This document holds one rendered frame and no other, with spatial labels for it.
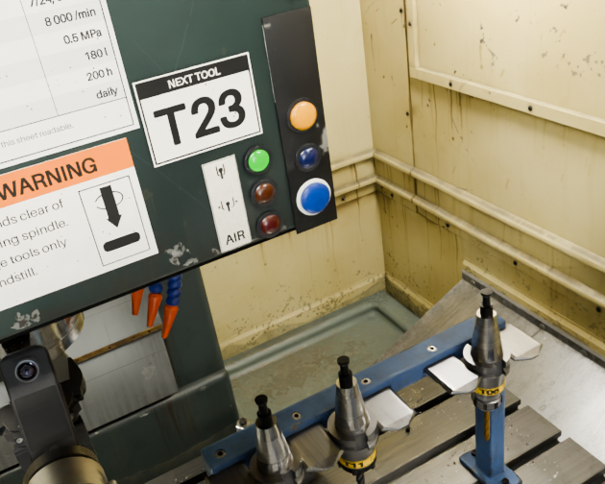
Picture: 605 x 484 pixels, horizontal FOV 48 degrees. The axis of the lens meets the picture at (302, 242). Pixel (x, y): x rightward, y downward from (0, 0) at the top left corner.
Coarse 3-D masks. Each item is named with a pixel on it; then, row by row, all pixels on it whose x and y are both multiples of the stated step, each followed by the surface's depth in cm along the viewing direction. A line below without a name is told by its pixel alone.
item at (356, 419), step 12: (336, 384) 83; (336, 396) 83; (348, 396) 82; (360, 396) 83; (336, 408) 84; (348, 408) 83; (360, 408) 83; (336, 420) 85; (348, 420) 83; (360, 420) 84; (348, 432) 84; (360, 432) 84
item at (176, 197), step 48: (144, 0) 50; (192, 0) 51; (240, 0) 53; (288, 0) 55; (144, 48) 51; (192, 48) 53; (240, 48) 55; (96, 144) 52; (144, 144) 54; (240, 144) 58; (144, 192) 56; (192, 192) 58; (288, 192) 62; (192, 240) 59; (96, 288) 57; (0, 336) 54
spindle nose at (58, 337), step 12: (60, 324) 72; (72, 324) 74; (24, 336) 69; (36, 336) 70; (48, 336) 71; (60, 336) 72; (72, 336) 74; (0, 348) 68; (12, 348) 69; (24, 348) 69; (48, 348) 71; (60, 348) 73; (0, 360) 69
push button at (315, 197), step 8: (312, 184) 62; (320, 184) 63; (304, 192) 62; (312, 192) 62; (320, 192) 63; (328, 192) 63; (304, 200) 62; (312, 200) 63; (320, 200) 63; (328, 200) 64; (304, 208) 63; (312, 208) 63; (320, 208) 63
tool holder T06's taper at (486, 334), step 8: (480, 320) 90; (488, 320) 90; (496, 320) 90; (480, 328) 90; (488, 328) 90; (496, 328) 91; (472, 336) 93; (480, 336) 91; (488, 336) 90; (496, 336) 91; (472, 344) 93; (480, 344) 91; (488, 344) 91; (496, 344) 91; (472, 352) 93; (480, 352) 92; (488, 352) 91; (496, 352) 92; (480, 360) 92; (488, 360) 92; (496, 360) 92
